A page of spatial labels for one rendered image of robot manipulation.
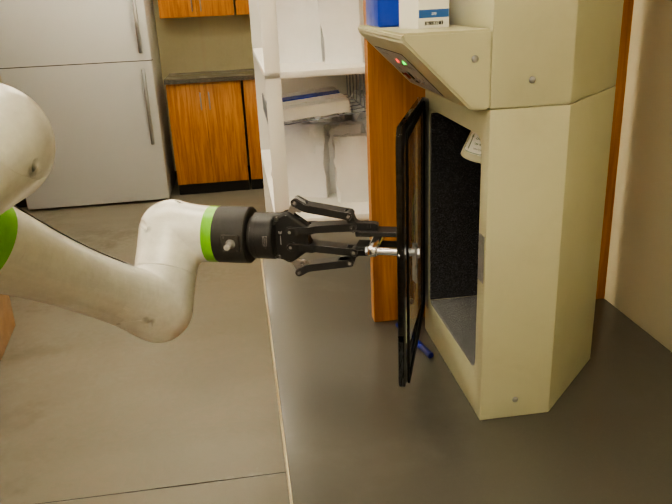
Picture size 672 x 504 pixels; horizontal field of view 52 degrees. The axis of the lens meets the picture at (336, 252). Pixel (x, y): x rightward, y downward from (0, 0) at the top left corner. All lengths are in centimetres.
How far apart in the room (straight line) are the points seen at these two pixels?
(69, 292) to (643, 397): 88
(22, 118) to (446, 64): 49
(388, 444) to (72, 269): 51
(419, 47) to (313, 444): 58
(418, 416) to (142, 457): 176
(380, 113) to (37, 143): 70
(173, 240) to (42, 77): 488
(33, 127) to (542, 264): 68
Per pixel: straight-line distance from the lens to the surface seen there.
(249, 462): 262
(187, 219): 113
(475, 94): 93
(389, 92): 128
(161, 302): 108
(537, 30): 95
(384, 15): 107
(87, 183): 604
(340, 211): 107
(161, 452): 275
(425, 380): 121
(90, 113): 592
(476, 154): 106
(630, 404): 120
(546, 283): 104
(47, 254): 95
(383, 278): 137
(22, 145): 73
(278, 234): 110
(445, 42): 91
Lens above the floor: 156
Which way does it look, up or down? 20 degrees down
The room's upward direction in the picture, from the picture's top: 3 degrees counter-clockwise
